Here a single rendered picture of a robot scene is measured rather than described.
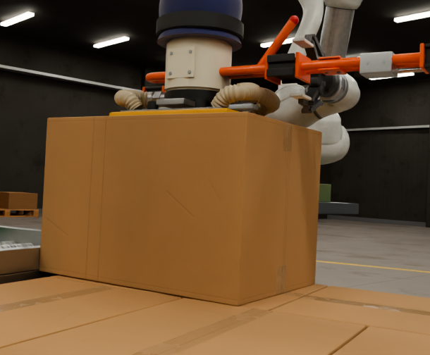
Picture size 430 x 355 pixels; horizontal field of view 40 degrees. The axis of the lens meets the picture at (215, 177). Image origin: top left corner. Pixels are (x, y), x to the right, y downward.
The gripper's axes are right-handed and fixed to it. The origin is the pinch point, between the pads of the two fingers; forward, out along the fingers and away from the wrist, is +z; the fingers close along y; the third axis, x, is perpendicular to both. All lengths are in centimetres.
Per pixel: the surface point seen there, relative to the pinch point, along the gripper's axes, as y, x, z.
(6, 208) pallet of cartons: 91, 892, -716
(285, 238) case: 40.2, 1.0, 1.2
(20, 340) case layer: 53, 17, 66
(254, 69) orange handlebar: 0.3, 10.1, 3.3
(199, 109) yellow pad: 11.4, 18.2, 14.5
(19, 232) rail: 49, 120, -29
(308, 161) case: 21.5, 0.1, -9.6
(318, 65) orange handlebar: 0.3, -6.0, 3.6
